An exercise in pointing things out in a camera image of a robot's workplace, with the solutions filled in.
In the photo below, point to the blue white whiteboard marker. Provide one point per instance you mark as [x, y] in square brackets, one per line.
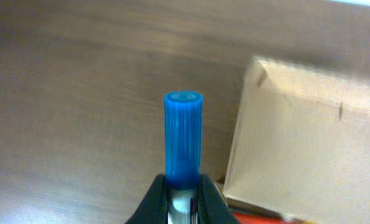
[183, 139]

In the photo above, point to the cardboard box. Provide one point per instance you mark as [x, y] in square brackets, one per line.
[301, 143]

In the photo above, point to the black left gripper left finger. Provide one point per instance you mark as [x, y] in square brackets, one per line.
[154, 206]

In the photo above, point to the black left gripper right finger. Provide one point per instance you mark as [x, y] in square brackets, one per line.
[211, 207]

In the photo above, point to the orange black stapler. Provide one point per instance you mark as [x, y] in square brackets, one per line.
[255, 219]

